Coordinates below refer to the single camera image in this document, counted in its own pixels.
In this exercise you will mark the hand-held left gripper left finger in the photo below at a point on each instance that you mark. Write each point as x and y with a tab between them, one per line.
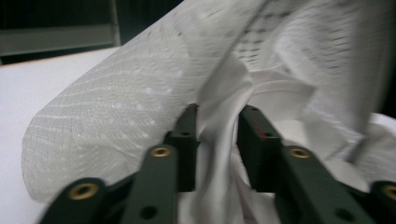
186	155

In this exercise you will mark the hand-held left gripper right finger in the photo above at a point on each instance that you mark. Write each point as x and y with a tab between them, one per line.
257	155

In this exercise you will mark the white mesh laundry bag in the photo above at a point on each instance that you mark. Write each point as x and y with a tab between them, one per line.
109	118

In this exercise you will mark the grey metal stand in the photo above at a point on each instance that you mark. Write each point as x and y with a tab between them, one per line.
59	39

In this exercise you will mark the white cloth garment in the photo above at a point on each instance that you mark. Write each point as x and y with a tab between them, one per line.
219	124

